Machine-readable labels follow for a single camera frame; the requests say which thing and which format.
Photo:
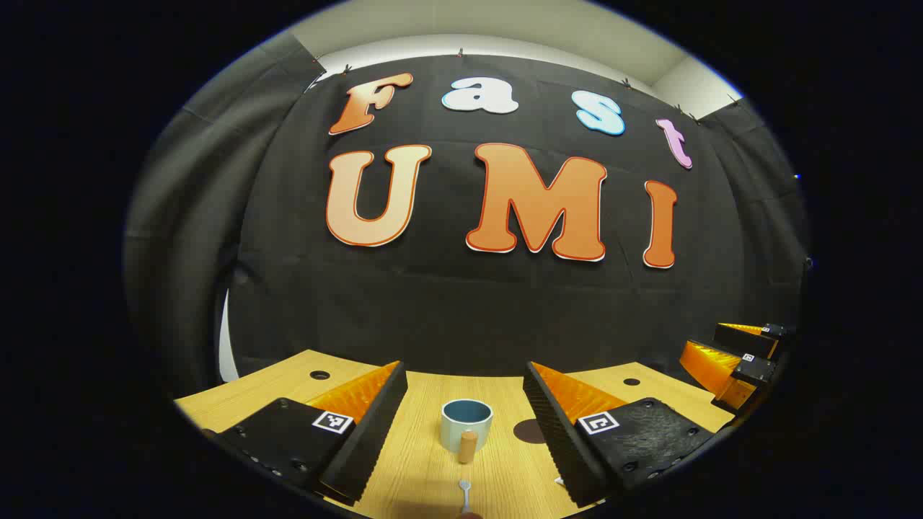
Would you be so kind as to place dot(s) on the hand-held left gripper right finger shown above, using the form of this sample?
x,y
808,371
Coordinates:
x,y
555,432

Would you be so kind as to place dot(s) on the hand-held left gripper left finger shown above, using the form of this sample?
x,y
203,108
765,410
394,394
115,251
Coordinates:
x,y
368,432

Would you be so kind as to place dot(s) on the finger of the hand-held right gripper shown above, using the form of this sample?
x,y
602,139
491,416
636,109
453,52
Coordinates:
x,y
743,344
750,369

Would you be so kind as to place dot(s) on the dark brown round coaster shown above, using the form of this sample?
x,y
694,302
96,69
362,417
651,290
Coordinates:
x,y
530,432

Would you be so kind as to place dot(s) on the white toothbrush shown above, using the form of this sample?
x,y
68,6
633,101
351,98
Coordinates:
x,y
465,490

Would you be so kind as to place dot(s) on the wooden desktop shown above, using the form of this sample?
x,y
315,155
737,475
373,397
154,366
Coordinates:
x,y
418,461

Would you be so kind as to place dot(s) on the dark grey hanging cloth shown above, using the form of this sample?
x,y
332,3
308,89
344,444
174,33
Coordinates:
x,y
764,216
187,216

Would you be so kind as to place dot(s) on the black backdrop cloth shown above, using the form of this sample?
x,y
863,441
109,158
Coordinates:
x,y
447,303

